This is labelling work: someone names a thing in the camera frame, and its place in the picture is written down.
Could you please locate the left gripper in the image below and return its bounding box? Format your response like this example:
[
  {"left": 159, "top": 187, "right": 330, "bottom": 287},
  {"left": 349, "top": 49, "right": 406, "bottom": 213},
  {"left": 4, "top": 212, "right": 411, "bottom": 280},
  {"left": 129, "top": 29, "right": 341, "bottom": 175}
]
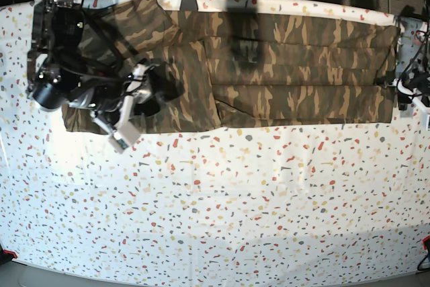
[{"left": 391, "top": 69, "right": 429, "bottom": 116}]

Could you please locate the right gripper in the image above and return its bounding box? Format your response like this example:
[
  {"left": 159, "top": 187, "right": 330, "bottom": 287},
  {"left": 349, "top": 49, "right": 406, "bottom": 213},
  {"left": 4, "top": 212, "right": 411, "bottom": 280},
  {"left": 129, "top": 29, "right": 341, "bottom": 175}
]
[{"left": 90, "top": 61, "right": 183, "bottom": 148}]

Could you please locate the camouflage T-shirt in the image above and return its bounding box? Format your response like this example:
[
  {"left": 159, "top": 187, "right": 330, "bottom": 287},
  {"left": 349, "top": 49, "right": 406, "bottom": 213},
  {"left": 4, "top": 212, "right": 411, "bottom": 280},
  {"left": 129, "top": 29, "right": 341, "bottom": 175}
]
[{"left": 62, "top": 0, "right": 402, "bottom": 135}]

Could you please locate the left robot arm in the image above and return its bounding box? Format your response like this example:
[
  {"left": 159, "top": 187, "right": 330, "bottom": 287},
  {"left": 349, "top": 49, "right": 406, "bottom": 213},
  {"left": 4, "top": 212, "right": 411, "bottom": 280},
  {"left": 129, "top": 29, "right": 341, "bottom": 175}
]
[{"left": 390, "top": 16, "right": 429, "bottom": 128}]

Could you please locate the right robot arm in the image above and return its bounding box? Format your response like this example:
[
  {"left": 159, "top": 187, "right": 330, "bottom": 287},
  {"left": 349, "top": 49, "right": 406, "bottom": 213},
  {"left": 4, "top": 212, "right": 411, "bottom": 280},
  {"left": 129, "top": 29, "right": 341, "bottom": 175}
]
[{"left": 27, "top": 0, "right": 183, "bottom": 153}]

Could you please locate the red clamp right corner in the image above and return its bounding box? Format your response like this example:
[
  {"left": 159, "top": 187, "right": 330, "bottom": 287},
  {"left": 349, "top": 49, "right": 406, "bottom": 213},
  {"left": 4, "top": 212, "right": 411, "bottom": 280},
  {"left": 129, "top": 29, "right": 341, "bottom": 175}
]
[{"left": 421, "top": 236, "right": 430, "bottom": 255}]

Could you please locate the red clamp corner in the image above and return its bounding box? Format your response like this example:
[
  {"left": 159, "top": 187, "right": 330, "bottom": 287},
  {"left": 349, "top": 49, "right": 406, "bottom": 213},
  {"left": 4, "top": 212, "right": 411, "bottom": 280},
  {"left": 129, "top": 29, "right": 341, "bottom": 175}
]
[
  {"left": 0, "top": 249, "right": 17, "bottom": 265},
  {"left": 421, "top": 236, "right": 430, "bottom": 255}
]

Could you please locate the terrazzo pattern tablecloth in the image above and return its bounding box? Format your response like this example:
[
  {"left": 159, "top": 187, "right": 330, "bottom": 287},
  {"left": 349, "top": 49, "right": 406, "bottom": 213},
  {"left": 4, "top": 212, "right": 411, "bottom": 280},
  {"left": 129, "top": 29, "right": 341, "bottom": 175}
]
[{"left": 1, "top": 3, "right": 429, "bottom": 286}]

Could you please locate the red clamp left corner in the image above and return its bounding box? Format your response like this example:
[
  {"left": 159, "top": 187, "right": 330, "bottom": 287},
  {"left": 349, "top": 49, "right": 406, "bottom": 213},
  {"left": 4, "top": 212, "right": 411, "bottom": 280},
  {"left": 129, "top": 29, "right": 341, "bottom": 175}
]
[{"left": 0, "top": 249, "right": 17, "bottom": 265}]

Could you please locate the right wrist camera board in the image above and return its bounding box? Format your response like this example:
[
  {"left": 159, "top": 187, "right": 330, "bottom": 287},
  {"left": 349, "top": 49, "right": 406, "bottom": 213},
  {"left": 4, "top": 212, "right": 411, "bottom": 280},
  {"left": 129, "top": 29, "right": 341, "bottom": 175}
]
[{"left": 109, "top": 136, "right": 129, "bottom": 154}]

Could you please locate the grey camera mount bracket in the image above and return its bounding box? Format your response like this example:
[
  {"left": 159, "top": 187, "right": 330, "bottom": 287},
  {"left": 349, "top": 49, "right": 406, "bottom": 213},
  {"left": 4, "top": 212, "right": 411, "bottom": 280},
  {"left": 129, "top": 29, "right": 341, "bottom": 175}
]
[{"left": 179, "top": 0, "right": 198, "bottom": 11}]

